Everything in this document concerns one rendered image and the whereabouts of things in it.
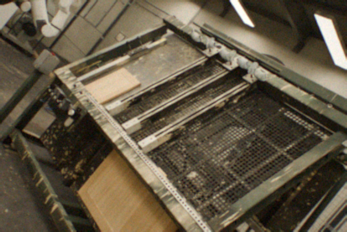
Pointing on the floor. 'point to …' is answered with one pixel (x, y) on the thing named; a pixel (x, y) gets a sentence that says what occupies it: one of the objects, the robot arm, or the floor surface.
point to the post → (19, 95)
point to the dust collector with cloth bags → (25, 27)
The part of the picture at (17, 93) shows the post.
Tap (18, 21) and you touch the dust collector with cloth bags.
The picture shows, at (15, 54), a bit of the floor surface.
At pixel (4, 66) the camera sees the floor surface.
